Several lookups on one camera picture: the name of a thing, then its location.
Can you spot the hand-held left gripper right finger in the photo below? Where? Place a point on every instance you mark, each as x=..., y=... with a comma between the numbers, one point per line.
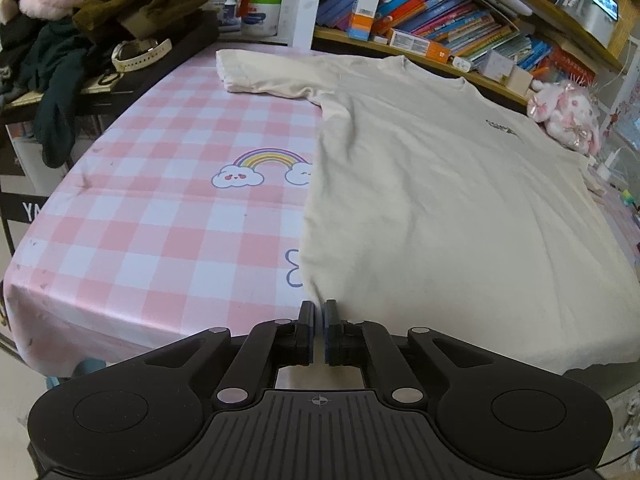
x=333, y=335

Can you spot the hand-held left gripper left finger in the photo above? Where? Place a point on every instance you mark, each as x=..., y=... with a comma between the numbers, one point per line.
x=305, y=332

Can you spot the cream t-shirt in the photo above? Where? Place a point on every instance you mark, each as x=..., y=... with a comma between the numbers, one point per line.
x=425, y=185

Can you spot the pink checked cartoon tablecloth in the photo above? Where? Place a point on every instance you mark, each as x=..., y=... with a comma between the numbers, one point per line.
x=150, y=210

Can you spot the wooden bookshelf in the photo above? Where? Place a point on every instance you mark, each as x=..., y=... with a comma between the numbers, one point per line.
x=350, y=40

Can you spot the orange and white box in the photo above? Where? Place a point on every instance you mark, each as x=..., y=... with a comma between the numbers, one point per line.
x=417, y=42

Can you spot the small white box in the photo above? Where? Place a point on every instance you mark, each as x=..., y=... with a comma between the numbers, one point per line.
x=520, y=81

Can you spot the white tub of pens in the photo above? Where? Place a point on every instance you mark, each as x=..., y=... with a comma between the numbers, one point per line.
x=260, y=15

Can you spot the white wrist watch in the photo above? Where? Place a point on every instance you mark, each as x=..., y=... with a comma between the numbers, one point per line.
x=142, y=55

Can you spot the pink white plush bunny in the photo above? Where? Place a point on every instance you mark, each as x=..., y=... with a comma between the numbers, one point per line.
x=565, y=110

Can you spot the white charger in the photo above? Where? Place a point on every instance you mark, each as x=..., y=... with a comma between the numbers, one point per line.
x=609, y=165

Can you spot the white orange blue box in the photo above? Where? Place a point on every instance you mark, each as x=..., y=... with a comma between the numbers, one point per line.
x=364, y=10

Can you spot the small white bottle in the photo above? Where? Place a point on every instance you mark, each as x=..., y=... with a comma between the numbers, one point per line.
x=231, y=7

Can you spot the row of colourful books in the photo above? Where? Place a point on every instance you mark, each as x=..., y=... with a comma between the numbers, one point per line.
x=450, y=15

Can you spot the dark green garment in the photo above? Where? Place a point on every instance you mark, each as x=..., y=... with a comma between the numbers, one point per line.
x=60, y=75

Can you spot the grey device with screen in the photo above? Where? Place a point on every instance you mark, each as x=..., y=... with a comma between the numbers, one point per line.
x=597, y=15

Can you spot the white upright post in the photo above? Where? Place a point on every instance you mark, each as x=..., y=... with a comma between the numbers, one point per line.
x=307, y=5

